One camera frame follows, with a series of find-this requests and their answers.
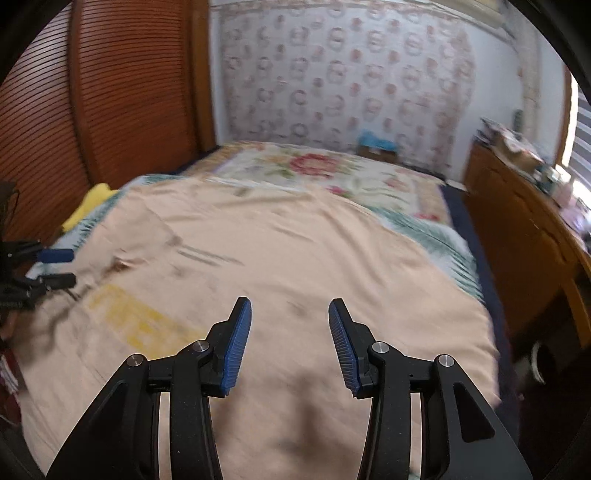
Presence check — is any beige printed t-shirt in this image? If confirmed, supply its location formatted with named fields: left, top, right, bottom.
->
left=13, top=178, right=499, bottom=479

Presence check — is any yellow plush toy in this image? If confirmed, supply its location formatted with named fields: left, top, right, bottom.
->
left=61, top=183, right=119, bottom=233

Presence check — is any brown louvered wardrobe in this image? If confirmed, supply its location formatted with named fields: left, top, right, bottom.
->
left=1, top=1, right=216, bottom=240

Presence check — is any brown wooden cabinet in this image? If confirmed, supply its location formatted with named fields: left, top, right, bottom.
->
left=464, top=141, right=590, bottom=348

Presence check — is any floral bed sheet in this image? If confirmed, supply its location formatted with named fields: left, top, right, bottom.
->
left=28, top=141, right=484, bottom=299

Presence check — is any cardboard box on bed head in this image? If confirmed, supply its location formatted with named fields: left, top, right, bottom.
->
left=356, top=130, right=399, bottom=164

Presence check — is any cardboard box on cabinet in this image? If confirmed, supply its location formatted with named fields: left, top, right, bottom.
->
left=494, top=129, right=544, bottom=174

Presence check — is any striped window blind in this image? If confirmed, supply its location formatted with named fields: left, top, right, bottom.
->
left=569, top=89, right=591, bottom=188

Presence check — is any patterned lace curtain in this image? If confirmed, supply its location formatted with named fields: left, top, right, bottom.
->
left=216, top=1, right=475, bottom=172

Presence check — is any white wrapped pipe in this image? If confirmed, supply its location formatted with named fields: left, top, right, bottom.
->
left=515, top=15, right=541, bottom=141

